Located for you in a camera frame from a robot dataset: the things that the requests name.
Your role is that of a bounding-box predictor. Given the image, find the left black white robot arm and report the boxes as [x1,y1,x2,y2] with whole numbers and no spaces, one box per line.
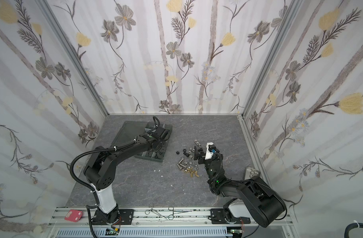
[69,131,170,225]

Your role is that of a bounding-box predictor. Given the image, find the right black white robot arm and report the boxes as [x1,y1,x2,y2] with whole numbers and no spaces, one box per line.
[193,142,287,228]

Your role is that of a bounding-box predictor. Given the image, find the brass screws cluster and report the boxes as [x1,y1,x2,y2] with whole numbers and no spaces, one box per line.
[183,168,200,178]

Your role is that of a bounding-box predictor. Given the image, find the silver wing nuts cluster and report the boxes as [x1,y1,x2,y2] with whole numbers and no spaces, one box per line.
[177,158,198,170]

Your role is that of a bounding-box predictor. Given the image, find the green compartment organizer box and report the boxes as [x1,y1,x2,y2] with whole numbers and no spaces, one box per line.
[111,121,173,163]

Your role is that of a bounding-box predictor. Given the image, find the small metal tray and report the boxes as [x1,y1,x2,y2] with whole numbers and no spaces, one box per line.
[244,167,261,179]

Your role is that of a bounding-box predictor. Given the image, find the pink rectangular device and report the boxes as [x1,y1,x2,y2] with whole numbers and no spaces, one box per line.
[64,209,83,222]

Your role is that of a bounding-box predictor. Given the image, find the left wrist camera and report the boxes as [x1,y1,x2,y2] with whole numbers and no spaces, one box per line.
[152,116,170,140]

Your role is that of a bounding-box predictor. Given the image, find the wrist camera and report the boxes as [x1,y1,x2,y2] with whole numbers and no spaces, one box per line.
[152,116,170,140]
[205,142,217,160]

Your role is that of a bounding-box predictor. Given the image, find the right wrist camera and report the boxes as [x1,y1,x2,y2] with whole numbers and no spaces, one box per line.
[205,142,217,160]

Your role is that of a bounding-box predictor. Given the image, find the aluminium front rail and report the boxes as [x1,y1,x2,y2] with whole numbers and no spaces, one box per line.
[47,207,294,227]

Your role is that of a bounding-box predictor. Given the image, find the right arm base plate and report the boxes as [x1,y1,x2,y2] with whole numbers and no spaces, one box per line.
[208,208,251,225]

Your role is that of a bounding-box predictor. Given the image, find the surgical scissors on rail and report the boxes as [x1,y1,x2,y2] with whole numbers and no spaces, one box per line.
[144,206,194,221]

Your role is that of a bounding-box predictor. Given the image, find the white vented cable duct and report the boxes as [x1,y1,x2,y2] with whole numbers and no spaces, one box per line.
[56,227,234,238]

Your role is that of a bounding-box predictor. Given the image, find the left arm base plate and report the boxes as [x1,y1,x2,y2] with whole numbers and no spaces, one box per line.
[92,209,134,226]

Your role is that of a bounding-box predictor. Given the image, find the black corrugated cable bottom right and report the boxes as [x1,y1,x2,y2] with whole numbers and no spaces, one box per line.
[344,222,363,238]

